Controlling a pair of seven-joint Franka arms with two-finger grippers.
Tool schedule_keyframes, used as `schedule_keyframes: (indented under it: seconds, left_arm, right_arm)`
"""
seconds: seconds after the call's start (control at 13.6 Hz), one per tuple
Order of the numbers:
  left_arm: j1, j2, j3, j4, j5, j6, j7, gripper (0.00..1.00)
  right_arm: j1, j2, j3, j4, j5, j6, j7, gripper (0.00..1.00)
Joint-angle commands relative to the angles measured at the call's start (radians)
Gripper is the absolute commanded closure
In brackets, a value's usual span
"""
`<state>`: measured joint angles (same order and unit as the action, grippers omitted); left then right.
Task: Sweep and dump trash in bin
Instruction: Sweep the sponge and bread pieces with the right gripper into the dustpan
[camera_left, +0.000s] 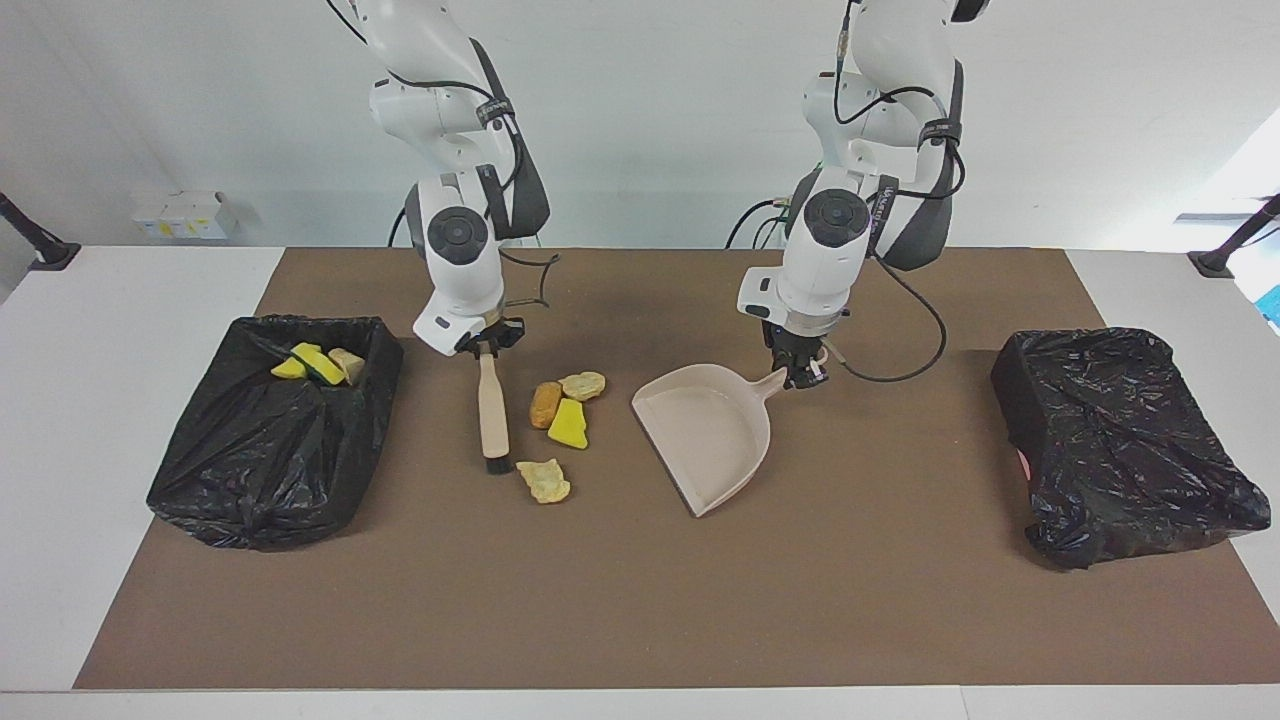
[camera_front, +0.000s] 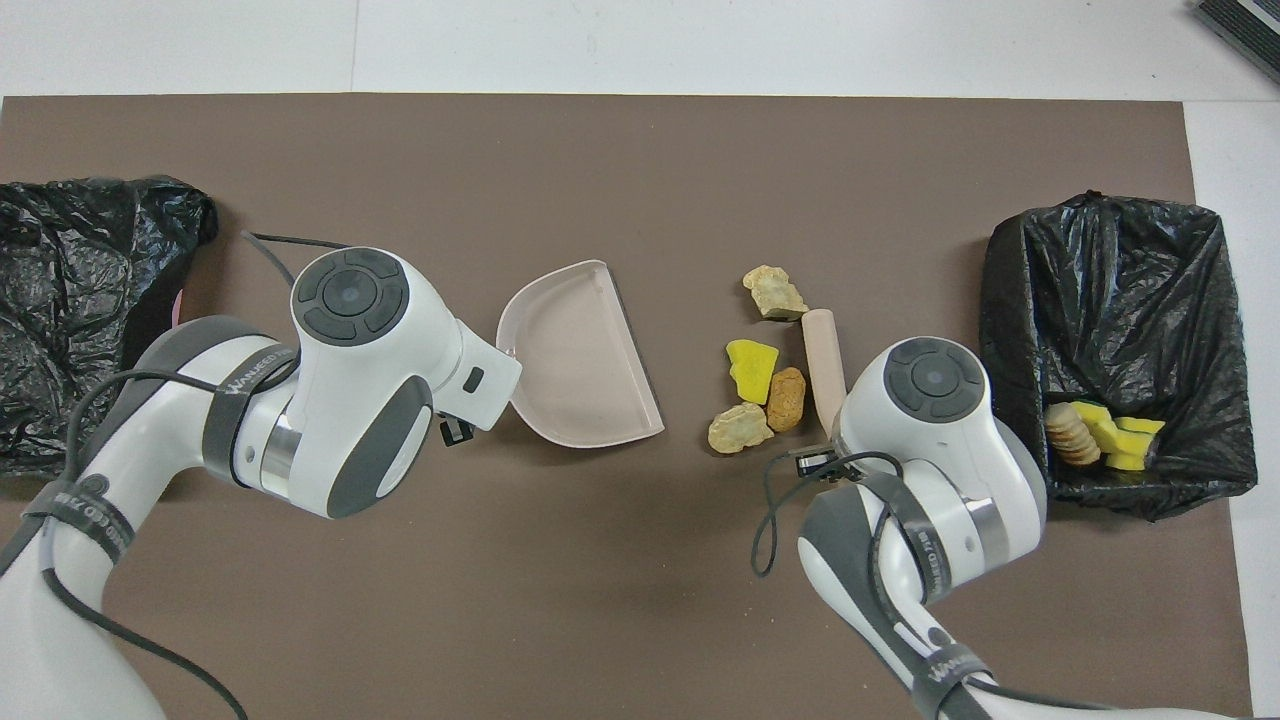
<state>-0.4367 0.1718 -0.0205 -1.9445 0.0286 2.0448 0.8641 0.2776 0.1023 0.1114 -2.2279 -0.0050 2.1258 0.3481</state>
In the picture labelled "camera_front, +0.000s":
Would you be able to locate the pink bin covered black bag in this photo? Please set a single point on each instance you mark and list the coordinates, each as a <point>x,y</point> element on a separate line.
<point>60,300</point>

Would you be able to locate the orange brown bread nugget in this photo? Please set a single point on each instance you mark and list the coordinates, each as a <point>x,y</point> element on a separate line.
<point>786,398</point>

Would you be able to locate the yellow sponge piece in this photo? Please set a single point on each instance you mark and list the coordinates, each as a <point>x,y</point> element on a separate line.
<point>750,370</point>
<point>1135,455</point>
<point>1098,422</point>

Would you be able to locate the dark ribbed panel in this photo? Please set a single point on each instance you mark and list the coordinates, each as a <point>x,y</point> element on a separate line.
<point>1245,25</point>

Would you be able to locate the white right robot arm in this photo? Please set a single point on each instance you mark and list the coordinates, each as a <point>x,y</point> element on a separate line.
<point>930,450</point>

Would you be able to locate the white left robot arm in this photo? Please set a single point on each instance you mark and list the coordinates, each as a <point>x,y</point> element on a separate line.
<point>350,400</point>

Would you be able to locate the beige rock chunk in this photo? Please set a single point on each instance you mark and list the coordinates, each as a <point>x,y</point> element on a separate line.
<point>740,428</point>
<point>1070,437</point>
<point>773,292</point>

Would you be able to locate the open black bag lined bin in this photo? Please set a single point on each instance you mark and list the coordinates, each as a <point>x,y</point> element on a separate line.
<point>1120,300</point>

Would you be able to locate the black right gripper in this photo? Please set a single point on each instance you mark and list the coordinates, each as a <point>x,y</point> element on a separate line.
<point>817,462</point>

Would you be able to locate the beige hand brush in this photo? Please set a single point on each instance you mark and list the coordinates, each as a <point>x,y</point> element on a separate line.
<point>822,360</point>

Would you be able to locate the beige plastic dustpan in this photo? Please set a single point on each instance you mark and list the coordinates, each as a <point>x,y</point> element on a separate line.
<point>580,370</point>

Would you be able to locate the brown table mat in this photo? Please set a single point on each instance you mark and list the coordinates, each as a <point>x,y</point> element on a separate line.
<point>600,600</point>

